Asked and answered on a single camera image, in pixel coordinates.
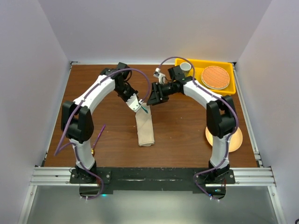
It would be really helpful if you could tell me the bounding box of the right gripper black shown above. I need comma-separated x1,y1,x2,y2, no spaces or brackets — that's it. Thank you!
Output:
146,82,176,106

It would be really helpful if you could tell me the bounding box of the iridescent fork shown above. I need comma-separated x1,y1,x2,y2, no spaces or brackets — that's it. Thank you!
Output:
141,105,149,113

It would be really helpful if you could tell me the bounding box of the beige cloth napkin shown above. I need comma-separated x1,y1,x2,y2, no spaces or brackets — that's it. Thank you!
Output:
135,103,155,147

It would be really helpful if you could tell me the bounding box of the gold purple spoon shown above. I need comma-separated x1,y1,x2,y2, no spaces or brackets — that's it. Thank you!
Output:
91,125,106,156

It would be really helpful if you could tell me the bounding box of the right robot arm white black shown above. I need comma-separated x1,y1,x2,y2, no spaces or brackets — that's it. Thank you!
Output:
147,66,238,183

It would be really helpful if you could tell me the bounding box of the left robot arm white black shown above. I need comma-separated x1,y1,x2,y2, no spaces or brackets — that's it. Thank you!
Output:
61,63,141,183

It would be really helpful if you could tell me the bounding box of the grey ceramic mug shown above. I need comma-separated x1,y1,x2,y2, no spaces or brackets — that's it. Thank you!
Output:
179,62,192,77

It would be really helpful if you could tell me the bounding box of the yellow plastic tray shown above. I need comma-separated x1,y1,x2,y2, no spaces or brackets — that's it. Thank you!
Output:
188,59,236,96

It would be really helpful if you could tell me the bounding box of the orange woven coaster plate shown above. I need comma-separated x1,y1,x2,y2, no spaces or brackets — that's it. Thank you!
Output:
201,66,230,90

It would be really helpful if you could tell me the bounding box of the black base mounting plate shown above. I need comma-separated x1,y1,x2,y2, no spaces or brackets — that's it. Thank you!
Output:
70,167,235,199

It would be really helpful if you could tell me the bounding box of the golden round plate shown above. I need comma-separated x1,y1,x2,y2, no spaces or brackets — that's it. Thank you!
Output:
205,127,243,153

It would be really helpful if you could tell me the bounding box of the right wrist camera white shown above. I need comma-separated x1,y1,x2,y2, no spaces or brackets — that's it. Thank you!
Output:
153,68,166,84

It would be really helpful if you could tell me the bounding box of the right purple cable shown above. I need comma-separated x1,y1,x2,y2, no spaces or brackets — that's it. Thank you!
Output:
156,56,239,173

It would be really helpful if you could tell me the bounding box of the aluminium frame rail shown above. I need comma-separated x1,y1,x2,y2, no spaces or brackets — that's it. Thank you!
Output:
19,167,287,224

